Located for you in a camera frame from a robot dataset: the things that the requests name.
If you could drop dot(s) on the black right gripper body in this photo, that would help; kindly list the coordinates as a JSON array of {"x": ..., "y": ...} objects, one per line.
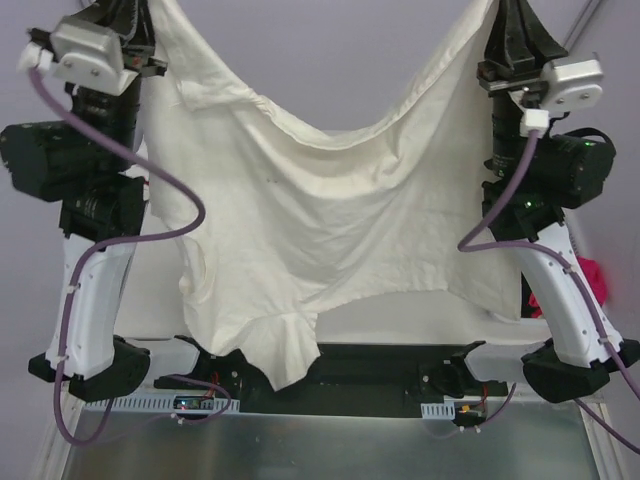
[{"x": 507, "y": 73}]

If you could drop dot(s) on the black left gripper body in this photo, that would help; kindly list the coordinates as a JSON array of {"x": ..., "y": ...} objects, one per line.
[{"x": 147, "y": 63}]

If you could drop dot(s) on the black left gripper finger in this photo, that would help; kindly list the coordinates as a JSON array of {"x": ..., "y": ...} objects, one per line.
[
  {"x": 121, "y": 16},
  {"x": 144, "y": 35}
]

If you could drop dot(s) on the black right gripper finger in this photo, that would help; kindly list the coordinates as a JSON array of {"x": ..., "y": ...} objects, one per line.
[
  {"x": 497, "y": 63},
  {"x": 528, "y": 46}
]

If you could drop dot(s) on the cream white t shirt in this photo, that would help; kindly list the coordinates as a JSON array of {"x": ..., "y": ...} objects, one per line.
[{"x": 299, "y": 222}]

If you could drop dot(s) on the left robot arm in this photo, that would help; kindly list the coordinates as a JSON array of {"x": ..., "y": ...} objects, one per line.
[{"x": 102, "y": 210}]

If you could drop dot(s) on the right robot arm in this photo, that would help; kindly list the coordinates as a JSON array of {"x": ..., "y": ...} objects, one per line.
[{"x": 536, "y": 180}]

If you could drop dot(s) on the pink garment in basket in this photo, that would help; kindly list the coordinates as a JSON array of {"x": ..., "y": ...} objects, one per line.
[{"x": 530, "y": 307}]

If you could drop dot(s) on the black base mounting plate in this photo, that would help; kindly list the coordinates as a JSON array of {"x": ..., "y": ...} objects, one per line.
[{"x": 379, "y": 381}]

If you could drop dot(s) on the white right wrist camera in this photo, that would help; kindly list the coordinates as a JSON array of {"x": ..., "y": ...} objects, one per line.
[{"x": 563, "y": 86}]

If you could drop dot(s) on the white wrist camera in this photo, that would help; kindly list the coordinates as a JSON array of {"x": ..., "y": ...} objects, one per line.
[
  {"x": 81, "y": 53},
  {"x": 563, "y": 86}
]

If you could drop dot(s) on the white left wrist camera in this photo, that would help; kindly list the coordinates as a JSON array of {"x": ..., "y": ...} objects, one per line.
[{"x": 81, "y": 53}]

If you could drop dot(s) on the right aluminium frame post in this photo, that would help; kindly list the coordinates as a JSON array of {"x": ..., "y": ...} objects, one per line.
[{"x": 581, "y": 23}]

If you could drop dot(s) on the right white cable duct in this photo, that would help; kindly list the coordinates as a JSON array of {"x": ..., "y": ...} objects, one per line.
[{"x": 445, "y": 411}]

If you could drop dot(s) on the white cable duct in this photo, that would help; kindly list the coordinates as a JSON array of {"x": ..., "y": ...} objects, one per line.
[
  {"x": 445, "y": 411},
  {"x": 174, "y": 403}
]

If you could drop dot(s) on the left white cable duct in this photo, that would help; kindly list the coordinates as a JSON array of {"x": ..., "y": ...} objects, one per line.
[{"x": 174, "y": 403}]

